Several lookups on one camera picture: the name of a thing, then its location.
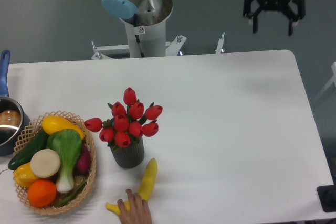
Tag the yellow bell pepper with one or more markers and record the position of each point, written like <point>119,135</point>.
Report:
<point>24,175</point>

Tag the yellow banana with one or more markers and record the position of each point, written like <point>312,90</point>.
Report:
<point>145,188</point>

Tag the dark grey ribbed vase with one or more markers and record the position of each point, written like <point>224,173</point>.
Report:
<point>131,156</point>

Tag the person's bare hand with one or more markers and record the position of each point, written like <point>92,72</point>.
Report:
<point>139,212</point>

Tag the beige round bun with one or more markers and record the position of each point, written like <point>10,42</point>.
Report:
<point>45,163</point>

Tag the dark green cucumber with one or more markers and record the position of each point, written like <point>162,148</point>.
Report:
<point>39,142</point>

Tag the purple red onion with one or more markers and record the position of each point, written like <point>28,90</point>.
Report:
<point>84,161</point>

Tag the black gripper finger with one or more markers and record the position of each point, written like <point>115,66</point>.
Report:
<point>291,15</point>
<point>253,15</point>

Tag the green bean pod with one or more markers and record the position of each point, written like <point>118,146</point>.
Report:
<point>73,194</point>

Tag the yellow squash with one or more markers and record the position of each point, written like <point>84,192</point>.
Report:
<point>52,124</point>

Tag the woven wicker basket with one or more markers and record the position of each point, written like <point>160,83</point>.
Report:
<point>27,135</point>

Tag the blue handled saucepan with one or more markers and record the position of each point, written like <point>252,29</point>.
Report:
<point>13,117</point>

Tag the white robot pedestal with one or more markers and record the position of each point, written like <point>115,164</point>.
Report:
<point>146,31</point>

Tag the black device at edge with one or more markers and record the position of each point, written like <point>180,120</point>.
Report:
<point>327,197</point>

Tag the red tulip bouquet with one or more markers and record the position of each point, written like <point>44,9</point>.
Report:
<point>130,121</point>

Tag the orange fruit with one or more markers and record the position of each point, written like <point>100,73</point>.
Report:
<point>41,193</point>

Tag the green bok choy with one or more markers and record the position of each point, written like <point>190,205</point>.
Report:
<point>67,144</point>

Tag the white frame at right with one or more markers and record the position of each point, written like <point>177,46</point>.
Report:
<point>327,88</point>

